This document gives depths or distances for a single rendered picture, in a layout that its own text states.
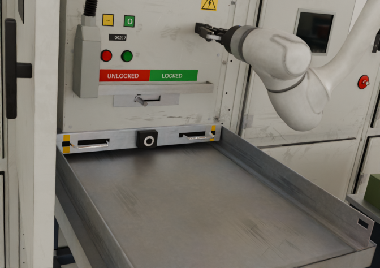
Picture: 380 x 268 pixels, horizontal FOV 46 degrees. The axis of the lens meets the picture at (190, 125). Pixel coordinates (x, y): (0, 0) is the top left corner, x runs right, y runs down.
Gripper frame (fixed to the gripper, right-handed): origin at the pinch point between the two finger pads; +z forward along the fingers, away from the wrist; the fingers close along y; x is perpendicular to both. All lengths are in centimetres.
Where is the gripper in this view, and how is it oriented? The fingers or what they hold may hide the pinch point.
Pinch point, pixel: (203, 29)
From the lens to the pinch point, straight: 132.1
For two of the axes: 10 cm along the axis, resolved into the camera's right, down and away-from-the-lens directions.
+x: 1.2, -9.4, -3.2
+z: -4.8, -3.4, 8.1
